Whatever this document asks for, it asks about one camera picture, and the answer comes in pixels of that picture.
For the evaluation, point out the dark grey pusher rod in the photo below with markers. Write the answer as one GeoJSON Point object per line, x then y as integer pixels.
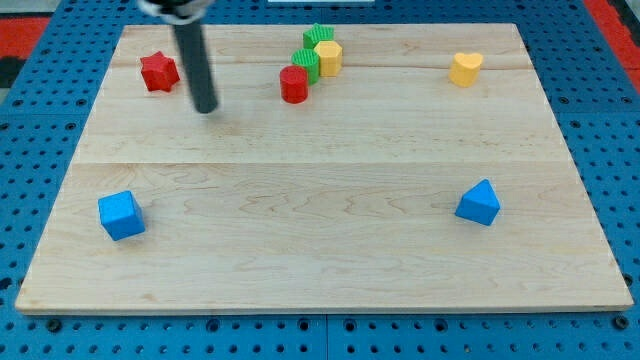
{"type": "Point", "coordinates": [194, 56]}

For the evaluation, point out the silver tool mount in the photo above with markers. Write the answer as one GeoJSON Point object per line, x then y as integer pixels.
{"type": "Point", "coordinates": [175, 12]}

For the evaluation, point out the red star block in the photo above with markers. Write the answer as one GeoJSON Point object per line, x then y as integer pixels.
{"type": "Point", "coordinates": [159, 72]}

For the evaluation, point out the green star block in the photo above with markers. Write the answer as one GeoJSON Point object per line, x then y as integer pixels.
{"type": "Point", "coordinates": [315, 34]}

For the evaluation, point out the red cylinder block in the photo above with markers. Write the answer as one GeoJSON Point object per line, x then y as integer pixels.
{"type": "Point", "coordinates": [293, 84]}

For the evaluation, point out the green cylinder block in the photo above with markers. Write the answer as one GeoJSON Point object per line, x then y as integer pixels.
{"type": "Point", "coordinates": [310, 61]}

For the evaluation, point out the yellow hexagon block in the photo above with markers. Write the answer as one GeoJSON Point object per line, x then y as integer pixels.
{"type": "Point", "coordinates": [330, 55]}

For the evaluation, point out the blue cube block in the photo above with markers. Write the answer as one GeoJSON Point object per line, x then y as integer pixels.
{"type": "Point", "coordinates": [120, 215]}

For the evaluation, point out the wooden board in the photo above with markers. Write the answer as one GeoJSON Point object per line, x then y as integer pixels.
{"type": "Point", "coordinates": [342, 204]}

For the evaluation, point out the yellow heart block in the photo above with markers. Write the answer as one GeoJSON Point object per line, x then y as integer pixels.
{"type": "Point", "coordinates": [465, 69]}

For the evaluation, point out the blue triangle block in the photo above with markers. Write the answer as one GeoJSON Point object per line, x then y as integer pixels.
{"type": "Point", "coordinates": [479, 204]}

